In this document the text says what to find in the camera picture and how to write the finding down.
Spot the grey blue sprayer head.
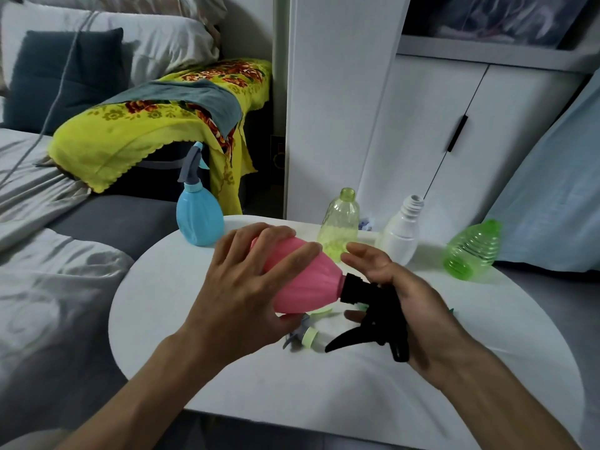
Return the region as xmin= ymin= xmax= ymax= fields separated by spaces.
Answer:
xmin=177 ymin=141 xmax=211 ymax=184

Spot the blue plastic bottle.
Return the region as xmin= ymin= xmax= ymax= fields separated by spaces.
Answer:
xmin=176 ymin=181 xmax=226 ymax=248

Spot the light blue cloth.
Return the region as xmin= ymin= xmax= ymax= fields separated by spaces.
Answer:
xmin=485 ymin=67 xmax=600 ymax=273

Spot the yellow-green clear bottle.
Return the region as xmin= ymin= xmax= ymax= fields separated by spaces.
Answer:
xmin=316 ymin=187 xmax=361 ymax=263

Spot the grey-blue towel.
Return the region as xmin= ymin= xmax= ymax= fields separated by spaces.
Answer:
xmin=101 ymin=79 xmax=244 ymax=139

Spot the grey light-green sprayer head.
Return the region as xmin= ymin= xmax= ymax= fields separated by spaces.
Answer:
xmin=282 ymin=307 xmax=334 ymax=353

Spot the grey patterned bedsheet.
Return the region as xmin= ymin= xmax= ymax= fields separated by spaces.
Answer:
xmin=0 ymin=128 xmax=134 ymax=446

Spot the white wardrobe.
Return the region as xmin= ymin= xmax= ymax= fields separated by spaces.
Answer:
xmin=283 ymin=0 xmax=600 ymax=244

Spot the white plastic bottle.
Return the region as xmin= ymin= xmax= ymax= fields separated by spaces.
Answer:
xmin=374 ymin=194 xmax=425 ymax=267

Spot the yellow floral blanket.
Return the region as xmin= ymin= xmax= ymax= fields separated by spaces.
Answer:
xmin=48 ymin=59 xmax=273 ymax=216

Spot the pink plastic bottle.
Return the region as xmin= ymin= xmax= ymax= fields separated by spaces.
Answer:
xmin=249 ymin=235 xmax=348 ymax=316

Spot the grey cable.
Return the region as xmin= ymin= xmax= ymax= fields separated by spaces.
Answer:
xmin=0 ymin=0 xmax=102 ymax=188

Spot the white pillow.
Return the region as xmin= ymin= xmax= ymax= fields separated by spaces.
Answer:
xmin=0 ymin=2 xmax=221 ymax=88

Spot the black speaker box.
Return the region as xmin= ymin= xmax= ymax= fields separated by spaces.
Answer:
xmin=271 ymin=134 xmax=286 ymax=172

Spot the dark blue cushion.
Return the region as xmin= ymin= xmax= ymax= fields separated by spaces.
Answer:
xmin=3 ymin=27 xmax=125 ymax=135

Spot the faded floral pillow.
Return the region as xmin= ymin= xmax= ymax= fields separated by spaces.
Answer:
xmin=21 ymin=0 xmax=228 ymax=24

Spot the person's left hand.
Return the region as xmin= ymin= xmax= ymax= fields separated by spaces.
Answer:
xmin=176 ymin=222 xmax=323 ymax=371

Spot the black wardrobe handle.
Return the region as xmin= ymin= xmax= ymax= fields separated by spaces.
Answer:
xmin=446 ymin=114 xmax=469 ymax=153

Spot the bright green clear bottle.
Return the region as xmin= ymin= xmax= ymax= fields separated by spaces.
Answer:
xmin=442 ymin=219 xmax=503 ymax=281

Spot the grey mattress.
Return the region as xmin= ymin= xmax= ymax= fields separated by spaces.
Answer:
xmin=49 ymin=194 xmax=181 ymax=263

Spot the plastic-wrapped patterned quilt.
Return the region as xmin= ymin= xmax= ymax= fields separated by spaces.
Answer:
xmin=402 ymin=0 xmax=591 ymax=50

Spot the black sprayer head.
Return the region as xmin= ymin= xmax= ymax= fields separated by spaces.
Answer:
xmin=324 ymin=272 xmax=411 ymax=364

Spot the person's right hand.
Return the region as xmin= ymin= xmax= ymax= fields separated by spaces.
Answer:
xmin=341 ymin=242 xmax=474 ymax=392

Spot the black bedside cabinet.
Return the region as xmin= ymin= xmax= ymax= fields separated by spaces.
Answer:
xmin=98 ymin=140 xmax=221 ymax=216

